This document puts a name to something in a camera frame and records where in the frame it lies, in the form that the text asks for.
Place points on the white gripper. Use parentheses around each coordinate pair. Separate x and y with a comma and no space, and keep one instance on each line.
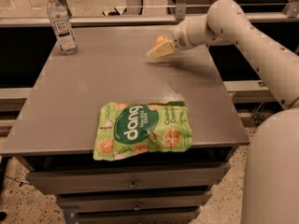
(180,36)

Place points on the orange fruit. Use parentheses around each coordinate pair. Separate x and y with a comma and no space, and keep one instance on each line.
(160,39)

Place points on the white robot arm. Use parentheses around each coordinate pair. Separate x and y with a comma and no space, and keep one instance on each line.
(271,183)

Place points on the green rice chip bag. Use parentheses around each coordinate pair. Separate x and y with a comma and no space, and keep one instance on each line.
(126,130)

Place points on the clear water bottle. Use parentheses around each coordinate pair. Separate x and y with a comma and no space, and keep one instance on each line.
(61,26)

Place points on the grey metal railing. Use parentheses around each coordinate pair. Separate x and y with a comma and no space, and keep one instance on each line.
(33,13)

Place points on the grey drawer cabinet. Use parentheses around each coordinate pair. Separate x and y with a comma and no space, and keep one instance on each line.
(54,135)

